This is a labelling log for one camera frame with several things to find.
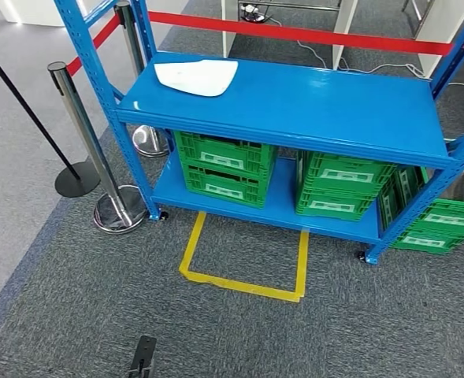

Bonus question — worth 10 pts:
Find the white floor cable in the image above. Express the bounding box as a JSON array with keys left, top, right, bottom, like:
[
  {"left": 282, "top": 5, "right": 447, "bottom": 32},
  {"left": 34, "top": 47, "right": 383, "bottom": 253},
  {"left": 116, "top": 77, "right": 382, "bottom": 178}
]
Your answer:
[{"left": 269, "top": 15, "right": 464, "bottom": 89}]

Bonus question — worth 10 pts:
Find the white desk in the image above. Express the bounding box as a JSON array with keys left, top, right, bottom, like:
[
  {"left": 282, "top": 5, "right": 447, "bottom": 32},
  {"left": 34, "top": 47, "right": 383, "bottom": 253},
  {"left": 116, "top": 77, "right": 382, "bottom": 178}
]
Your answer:
[
  {"left": 222, "top": 0, "right": 358, "bottom": 72},
  {"left": 401, "top": 0, "right": 464, "bottom": 80}
]

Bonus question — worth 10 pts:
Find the blue metal shelf rack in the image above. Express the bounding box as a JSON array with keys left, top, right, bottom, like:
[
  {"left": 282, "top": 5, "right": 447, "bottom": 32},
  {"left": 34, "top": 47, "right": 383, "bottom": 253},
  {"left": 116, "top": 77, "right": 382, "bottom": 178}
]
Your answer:
[{"left": 54, "top": 0, "right": 464, "bottom": 265}]

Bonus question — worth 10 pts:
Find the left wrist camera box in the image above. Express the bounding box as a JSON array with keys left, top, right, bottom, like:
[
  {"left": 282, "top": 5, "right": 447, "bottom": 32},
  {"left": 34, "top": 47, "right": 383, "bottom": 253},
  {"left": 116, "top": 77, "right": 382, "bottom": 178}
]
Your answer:
[{"left": 128, "top": 335, "right": 158, "bottom": 378}]

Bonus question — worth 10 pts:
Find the black router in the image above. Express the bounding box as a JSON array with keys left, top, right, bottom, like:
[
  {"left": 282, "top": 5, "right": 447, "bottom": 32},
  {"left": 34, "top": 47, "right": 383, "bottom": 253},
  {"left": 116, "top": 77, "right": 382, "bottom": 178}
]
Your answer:
[{"left": 239, "top": 2, "right": 266, "bottom": 24}]

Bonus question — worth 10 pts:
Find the chrome stanchion with round base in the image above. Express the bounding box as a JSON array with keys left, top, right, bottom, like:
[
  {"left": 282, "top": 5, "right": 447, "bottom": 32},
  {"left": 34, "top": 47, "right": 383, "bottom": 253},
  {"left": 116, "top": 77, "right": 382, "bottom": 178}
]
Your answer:
[
  {"left": 114, "top": 0, "right": 170, "bottom": 158},
  {"left": 47, "top": 61, "right": 149, "bottom": 235}
]

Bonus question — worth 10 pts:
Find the red barrier belt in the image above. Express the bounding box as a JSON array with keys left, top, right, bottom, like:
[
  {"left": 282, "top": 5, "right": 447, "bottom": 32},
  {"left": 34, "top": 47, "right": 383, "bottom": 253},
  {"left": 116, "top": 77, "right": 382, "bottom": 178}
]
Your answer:
[
  {"left": 148, "top": 10, "right": 464, "bottom": 61},
  {"left": 65, "top": 13, "right": 122, "bottom": 78}
]

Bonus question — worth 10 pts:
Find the green plastic crate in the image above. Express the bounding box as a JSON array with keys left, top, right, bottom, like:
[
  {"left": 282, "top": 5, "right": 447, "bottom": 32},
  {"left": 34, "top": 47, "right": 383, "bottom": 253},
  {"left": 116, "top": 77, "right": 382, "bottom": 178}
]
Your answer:
[
  {"left": 173, "top": 130, "right": 278, "bottom": 209},
  {"left": 377, "top": 154, "right": 464, "bottom": 256},
  {"left": 294, "top": 150, "right": 398, "bottom": 223}
]

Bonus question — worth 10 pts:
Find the white plastic mirror cover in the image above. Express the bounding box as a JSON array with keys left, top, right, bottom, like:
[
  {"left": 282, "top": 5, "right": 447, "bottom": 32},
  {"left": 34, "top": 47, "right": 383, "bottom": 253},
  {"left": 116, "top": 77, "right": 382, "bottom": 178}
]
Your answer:
[{"left": 154, "top": 58, "right": 239, "bottom": 98}]

